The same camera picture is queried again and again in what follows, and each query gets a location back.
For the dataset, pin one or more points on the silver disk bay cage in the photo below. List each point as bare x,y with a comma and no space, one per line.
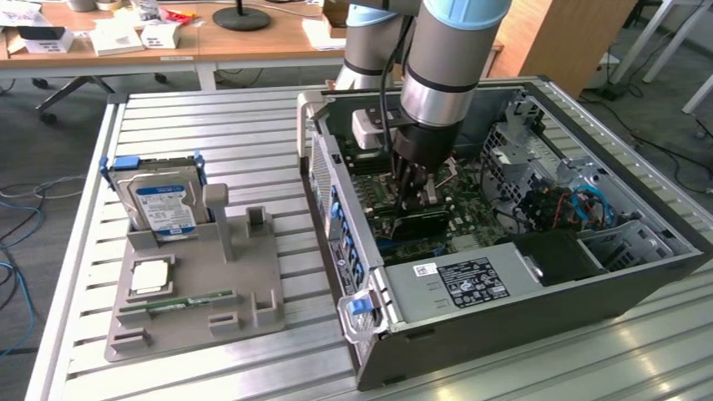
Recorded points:
524,167

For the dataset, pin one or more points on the wooden cabinet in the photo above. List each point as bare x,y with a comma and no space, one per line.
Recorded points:
574,37

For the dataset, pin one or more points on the white table frame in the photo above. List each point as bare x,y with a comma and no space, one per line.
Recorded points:
663,37

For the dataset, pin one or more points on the green RAM stick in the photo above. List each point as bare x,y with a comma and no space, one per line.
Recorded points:
167,304

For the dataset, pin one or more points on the grey parts rack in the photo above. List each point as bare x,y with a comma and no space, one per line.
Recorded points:
246,267

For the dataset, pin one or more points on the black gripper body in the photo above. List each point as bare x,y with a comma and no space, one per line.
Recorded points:
426,144

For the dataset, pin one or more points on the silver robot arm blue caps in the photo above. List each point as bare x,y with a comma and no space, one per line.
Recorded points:
446,54

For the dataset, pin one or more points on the black and white box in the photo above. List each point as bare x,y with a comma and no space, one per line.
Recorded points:
47,42

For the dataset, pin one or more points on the grey cup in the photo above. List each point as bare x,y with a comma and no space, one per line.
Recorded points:
82,5

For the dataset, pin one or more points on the white labelled box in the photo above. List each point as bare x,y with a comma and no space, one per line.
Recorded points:
160,37

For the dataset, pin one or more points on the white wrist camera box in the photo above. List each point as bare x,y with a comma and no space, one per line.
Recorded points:
368,133

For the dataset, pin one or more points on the open white box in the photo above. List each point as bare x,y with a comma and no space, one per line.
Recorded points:
118,42

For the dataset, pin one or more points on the small silver disk bay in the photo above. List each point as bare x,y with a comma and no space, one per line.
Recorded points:
629,246

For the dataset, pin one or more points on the silver CPU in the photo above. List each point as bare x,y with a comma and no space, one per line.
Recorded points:
150,277

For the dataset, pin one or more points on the hard disk with blue bracket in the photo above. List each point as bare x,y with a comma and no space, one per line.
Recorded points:
162,204

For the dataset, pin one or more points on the black chair base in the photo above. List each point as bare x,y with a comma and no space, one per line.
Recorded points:
67,94

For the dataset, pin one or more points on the tape roll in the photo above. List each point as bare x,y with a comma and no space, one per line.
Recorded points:
107,4

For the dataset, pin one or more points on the CPU socket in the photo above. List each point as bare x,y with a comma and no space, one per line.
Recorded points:
384,188

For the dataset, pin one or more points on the green motherboard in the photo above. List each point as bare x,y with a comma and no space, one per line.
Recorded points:
474,217

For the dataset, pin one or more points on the silver chipset heat sink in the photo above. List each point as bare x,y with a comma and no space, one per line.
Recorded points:
466,243

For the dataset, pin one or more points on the black round lamp base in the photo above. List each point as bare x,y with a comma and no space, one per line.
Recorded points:
242,18

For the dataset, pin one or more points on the white paper stack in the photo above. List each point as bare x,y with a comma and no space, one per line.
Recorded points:
320,37

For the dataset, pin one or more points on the grey power supply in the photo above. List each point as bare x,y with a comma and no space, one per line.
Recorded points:
418,292

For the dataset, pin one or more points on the open dark grey PC case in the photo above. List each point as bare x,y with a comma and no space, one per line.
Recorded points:
502,342

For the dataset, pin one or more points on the blue expansion slot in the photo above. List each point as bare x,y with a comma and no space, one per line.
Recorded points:
402,241

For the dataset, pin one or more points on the wooden desk white frame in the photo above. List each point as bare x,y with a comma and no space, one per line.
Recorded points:
167,54
251,46

